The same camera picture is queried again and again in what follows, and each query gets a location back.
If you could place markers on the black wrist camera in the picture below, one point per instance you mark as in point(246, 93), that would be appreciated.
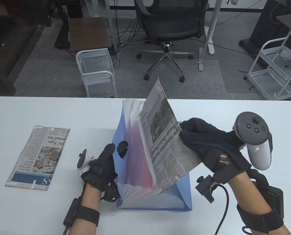
point(111, 193)
point(205, 187)

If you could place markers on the black mesh office chair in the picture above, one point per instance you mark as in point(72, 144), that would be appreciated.
point(171, 22)

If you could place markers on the black wrist battery pack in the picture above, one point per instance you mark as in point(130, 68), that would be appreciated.
point(275, 198)
point(70, 213)

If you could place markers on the aluminium bar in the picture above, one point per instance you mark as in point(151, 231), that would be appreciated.
point(200, 58)

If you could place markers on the person's left forearm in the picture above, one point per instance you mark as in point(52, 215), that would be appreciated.
point(89, 198)

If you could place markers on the person's right forearm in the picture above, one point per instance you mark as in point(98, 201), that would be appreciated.
point(250, 193)

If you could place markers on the brown wooden side table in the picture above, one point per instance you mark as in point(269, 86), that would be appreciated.
point(89, 31)

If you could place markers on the pink paper material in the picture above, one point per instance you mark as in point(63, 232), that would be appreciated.
point(139, 159)

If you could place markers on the black pedestal desk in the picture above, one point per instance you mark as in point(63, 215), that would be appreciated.
point(263, 24)

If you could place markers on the newspaper with grey photo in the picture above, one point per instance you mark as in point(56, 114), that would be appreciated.
point(170, 156)

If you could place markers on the person's left hand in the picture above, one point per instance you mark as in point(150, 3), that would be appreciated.
point(102, 169)

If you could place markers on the newspaper with blue banner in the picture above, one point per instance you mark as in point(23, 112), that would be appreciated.
point(37, 156)

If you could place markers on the person's right hand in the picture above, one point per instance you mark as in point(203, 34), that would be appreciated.
point(204, 137)

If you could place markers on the white black handheld controller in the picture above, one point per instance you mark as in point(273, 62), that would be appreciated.
point(253, 127)
point(83, 159)

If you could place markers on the clear plastic bag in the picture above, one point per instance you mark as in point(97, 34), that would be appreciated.
point(288, 53)

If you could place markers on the white desk leg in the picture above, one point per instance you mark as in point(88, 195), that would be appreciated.
point(212, 24)

